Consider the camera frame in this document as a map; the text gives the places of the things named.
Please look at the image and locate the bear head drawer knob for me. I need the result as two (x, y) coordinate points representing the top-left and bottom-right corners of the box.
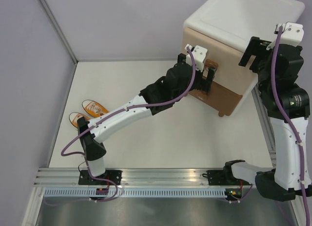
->
(204, 59), (218, 72)

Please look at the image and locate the brown drawer knob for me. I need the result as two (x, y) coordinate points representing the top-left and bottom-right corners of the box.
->
(197, 93), (207, 101)

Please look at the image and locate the brown drawer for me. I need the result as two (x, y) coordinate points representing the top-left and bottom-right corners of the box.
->
(188, 81), (243, 117)

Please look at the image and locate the orange sneaker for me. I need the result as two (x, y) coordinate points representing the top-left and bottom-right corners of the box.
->
(82, 99), (109, 118)
(69, 112), (90, 129)

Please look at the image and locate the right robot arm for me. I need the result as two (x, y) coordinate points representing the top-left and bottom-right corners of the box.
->
(222, 37), (312, 202)

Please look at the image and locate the white shoe cabinet body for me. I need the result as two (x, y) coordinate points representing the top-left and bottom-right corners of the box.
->
(183, 0), (305, 115)

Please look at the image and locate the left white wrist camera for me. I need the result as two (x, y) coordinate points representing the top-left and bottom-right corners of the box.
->
(185, 44), (208, 72)

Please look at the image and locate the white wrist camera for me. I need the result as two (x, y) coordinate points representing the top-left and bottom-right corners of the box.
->
(266, 22), (304, 50)
(185, 44), (208, 72)

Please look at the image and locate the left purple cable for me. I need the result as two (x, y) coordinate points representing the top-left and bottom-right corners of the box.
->
(60, 47), (197, 185)

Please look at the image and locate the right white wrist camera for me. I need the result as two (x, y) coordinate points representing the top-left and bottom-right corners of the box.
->
(266, 22), (304, 50)

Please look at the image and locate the right aluminium frame rail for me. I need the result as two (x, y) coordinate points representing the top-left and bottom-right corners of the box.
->
(252, 86), (276, 168)

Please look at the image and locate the aluminium corner frame post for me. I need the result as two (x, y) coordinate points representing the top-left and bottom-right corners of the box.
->
(37, 0), (78, 66)

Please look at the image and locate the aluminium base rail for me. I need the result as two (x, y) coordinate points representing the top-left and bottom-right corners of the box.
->
(34, 167), (276, 188)

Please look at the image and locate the white slotted cable duct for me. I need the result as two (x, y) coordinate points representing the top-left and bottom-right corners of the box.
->
(44, 188), (227, 198)

